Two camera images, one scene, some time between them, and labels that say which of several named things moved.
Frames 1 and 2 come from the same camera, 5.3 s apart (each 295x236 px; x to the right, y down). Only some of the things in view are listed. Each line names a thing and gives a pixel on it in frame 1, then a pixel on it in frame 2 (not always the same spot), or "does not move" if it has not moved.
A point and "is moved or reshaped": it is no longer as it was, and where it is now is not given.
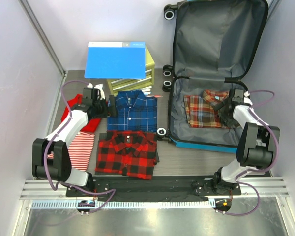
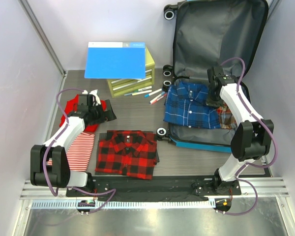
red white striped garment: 80,148 does not move
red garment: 92,124 does not move
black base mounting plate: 169,187 does not move
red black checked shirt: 131,153 does not move
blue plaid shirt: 135,112 -> 186,105
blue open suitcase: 215,44 does not move
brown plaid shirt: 199,111 is moved or reshaped
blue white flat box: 115,60 does not move
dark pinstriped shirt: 102,136 -> 157,156
